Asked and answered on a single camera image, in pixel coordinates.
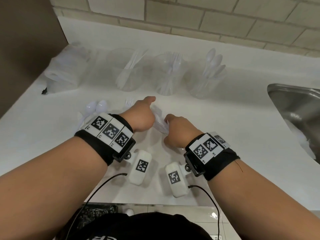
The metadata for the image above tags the wide clear plastic cup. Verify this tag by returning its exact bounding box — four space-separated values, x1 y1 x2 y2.
106 48 148 92

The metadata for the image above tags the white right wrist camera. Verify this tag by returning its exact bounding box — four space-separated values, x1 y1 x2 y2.
164 161 190 198

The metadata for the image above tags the black left camera cable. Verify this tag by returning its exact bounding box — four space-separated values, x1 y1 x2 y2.
64 173 128 240

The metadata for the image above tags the black wrist strap with markers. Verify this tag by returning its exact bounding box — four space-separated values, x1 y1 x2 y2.
74 113 137 167
184 132 241 182

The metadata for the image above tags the bunch of white plastic spoons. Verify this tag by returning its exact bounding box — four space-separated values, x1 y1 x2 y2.
194 48 227 94

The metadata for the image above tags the black patterned bag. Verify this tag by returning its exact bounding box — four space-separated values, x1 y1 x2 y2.
75 203 118 230

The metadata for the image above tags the person's left forearm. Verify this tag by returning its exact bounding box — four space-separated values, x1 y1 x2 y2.
0 136 109 240

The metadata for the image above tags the pile of white plastic cutlery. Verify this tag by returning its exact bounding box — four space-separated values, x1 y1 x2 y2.
78 97 135 132

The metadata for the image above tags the person's right forearm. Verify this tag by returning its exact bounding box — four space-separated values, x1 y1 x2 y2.
206 157 320 240

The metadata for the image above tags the black right wrist strap with markers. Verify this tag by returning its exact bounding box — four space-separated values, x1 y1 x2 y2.
184 132 241 182

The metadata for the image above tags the black right camera cable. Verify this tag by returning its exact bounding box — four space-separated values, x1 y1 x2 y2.
187 185 221 240

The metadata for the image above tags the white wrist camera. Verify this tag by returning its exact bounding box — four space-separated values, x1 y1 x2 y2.
128 150 152 186
164 161 190 198

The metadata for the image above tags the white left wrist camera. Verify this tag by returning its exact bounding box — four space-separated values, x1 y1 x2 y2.
128 150 152 186

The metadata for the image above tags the person's right hand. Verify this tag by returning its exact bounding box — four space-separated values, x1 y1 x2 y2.
163 113 205 149

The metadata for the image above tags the person's left hand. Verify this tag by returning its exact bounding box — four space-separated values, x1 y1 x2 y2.
119 96 157 134

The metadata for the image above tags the black camera cable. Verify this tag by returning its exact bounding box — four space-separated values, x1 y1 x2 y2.
187 185 221 240
64 173 128 240

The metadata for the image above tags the black left wrist strap with markers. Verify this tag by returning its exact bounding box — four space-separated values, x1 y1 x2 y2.
74 113 137 167

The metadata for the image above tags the sleeve of stacked clear cups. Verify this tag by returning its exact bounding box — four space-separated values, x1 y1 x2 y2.
44 42 92 94

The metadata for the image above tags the person's black shirt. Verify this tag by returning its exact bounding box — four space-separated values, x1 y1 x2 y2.
54 212 213 240

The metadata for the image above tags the stainless steel sink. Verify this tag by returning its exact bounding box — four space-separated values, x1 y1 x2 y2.
266 83 320 164

